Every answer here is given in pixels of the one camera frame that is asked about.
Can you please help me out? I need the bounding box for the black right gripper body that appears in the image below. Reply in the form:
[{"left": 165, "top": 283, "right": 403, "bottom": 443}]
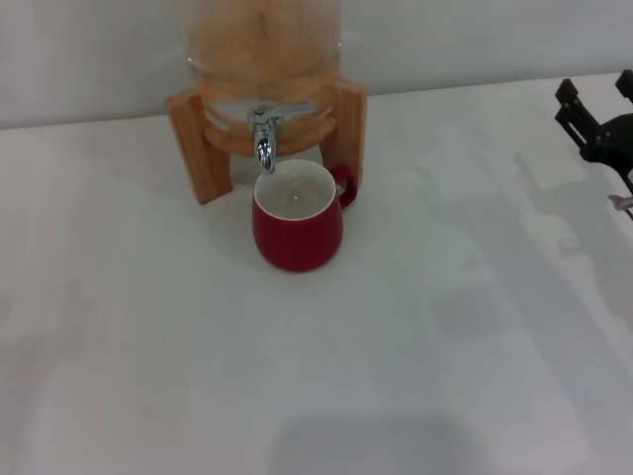
[{"left": 581, "top": 112, "right": 633, "bottom": 192}]

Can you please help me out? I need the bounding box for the red ceramic cup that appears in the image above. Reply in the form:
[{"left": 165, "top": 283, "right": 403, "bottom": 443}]
[{"left": 251, "top": 158, "right": 358, "bottom": 272}]

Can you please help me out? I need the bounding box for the chrome faucet tap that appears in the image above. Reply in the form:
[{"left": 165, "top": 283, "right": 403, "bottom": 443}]
[{"left": 248, "top": 101, "right": 316, "bottom": 175}]

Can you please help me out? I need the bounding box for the glass water dispenser jar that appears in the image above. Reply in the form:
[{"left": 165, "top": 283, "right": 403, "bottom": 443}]
[{"left": 183, "top": 0, "right": 345, "bottom": 159}]

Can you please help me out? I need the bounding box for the wooden dispenser stand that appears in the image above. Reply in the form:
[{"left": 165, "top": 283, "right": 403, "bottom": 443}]
[{"left": 164, "top": 77, "right": 370, "bottom": 206}]

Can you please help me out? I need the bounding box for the thin black cable with plugs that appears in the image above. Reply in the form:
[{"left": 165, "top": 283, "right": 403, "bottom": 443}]
[{"left": 607, "top": 193, "right": 633, "bottom": 222}]

